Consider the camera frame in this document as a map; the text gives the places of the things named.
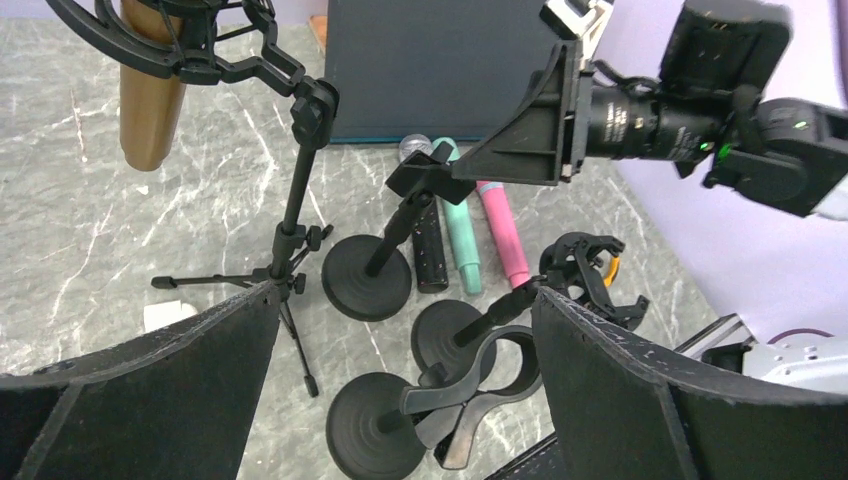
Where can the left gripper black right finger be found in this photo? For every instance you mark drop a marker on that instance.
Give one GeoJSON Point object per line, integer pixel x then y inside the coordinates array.
{"type": "Point", "coordinates": [624, 407]}

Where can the pink microphone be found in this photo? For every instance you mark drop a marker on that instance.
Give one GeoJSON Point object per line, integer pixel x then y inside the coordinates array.
{"type": "Point", "coordinates": [504, 231]}

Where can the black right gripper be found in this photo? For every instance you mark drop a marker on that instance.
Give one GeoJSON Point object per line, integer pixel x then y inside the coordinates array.
{"type": "Point", "coordinates": [558, 125]}

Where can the black mesh-head microphone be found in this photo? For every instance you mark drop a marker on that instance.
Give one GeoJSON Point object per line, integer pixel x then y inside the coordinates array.
{"type": "Point", "coordinates": [427, 242]}

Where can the black pink-mic desk stand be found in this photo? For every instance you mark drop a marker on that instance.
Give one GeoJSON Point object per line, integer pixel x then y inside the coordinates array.
{"type": "Point", "coordinates": [366, 277]}

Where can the dark green upright board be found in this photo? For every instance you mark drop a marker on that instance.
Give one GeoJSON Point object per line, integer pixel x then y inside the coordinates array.
{"type": "Point", "coordinates": [439, 68]}

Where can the yellow-handled pliers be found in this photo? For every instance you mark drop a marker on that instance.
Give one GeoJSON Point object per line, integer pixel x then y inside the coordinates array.
{"type": "Point", "coordinates": [612, 271]}

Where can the black shock-mount desk stand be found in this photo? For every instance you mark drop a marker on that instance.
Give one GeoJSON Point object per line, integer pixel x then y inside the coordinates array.
{"type": "Point", "coordinates": [447, 332]}

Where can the black clip desk stand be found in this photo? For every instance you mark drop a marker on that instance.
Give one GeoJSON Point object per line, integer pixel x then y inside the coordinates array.
{"type": "Point", "coordinates": [379, 426]}

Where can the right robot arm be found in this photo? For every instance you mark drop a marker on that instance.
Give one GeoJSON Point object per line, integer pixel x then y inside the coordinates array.
{"type": "Point", "coordinates": [786, 153]}

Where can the gold condenser microphone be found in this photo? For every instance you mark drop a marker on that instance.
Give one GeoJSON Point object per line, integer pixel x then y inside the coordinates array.
{"type": "Point", "coordinates": [149, 106]}

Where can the mint green microphone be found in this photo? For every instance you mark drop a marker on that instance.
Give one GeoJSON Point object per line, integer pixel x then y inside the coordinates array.
{"type": "Point", "coordinates": [461, 233]}

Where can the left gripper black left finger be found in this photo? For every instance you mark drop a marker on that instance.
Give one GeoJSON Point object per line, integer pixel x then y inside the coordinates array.
{"type": "Point", "coordinates": [175, 403]}

